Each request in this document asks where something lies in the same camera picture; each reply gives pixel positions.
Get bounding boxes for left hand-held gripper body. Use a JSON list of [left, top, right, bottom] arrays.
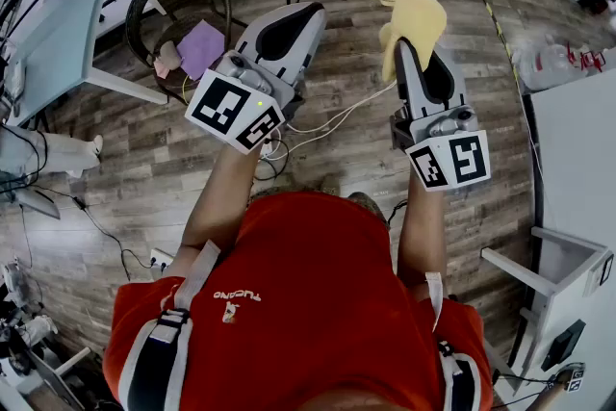
[[185, 50, 304, 155]]

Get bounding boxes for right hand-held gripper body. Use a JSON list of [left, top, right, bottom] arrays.
[[390, 105, 492, 193]]

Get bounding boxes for yellow cloth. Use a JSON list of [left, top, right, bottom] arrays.
[[372, 0, 449, 84]]

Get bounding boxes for person's right forearm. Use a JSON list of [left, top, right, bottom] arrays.
[[397, 167, 449, 290]]

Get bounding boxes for person's left forearm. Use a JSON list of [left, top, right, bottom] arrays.
[[175, 143, 256, 266]]

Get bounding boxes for purple cushion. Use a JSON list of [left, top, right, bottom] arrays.
[[175, 19, 226, 82]]

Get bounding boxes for person's patterned shorts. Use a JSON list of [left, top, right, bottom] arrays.
[[248, 177, 392, 230]]

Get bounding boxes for clear bag of bottles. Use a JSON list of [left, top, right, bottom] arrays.
[[511, 33, 608, 92]]

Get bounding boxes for white table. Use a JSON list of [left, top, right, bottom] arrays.
[[480, 66, 616, 411]]

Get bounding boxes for light grey table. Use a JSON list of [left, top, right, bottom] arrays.
[[0, 0, 169, 127]]

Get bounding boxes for person's red shirt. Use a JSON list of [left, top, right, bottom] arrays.
[[102, 192, 495, 411]]

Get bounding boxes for black adapter box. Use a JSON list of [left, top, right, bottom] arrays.
[[540, 319, 588, 372]]

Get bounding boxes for white cable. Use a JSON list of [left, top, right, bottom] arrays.
[[264, 79, 398, 163]]

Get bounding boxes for navy white shoulder strap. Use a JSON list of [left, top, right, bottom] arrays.
[[117, 240, 222, 411], [424, 271, 484, 411]]

